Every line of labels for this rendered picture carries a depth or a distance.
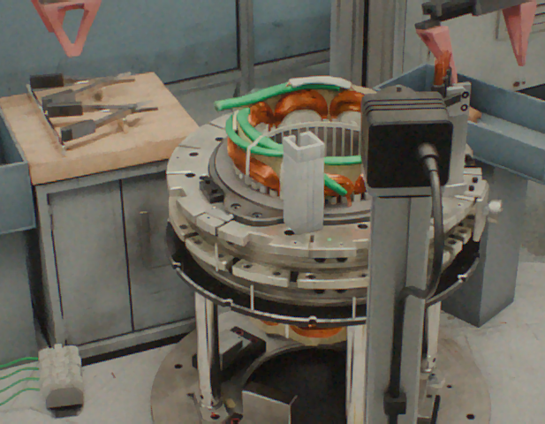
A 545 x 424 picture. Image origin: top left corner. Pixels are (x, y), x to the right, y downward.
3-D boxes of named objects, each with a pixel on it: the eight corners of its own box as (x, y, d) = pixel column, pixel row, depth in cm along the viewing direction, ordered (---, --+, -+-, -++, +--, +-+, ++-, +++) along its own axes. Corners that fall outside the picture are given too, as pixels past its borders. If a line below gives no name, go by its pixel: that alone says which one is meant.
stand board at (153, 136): (33, 185, 127) (30, 166, 126) (-2, 116, 142) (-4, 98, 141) (205, 152, 134) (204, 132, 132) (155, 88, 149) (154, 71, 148)
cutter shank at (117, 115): (95, 129, 129) (95, 124, 129) (90, 127, 130) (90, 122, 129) (136, 111, 133) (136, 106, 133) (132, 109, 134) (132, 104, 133)
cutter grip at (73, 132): (64, 143, 128) (63, 130, 127) (61, 140, 128) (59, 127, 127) (96, 132, 130) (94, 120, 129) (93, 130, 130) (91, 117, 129)
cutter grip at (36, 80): (30, 89, 140) (28, 77, 139) (30, 87, 141) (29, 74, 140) (64, 87, 140) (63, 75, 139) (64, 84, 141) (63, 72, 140)
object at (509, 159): (569, 320, 149) (600, 118, 135) (522, 358, 142) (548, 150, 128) (413, 249, 164) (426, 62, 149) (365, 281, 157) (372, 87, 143)
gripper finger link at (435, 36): (504, 76, 133) (487, -4, 131) (445, 94, 132) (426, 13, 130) (485, 71, 140) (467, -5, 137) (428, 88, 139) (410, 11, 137)
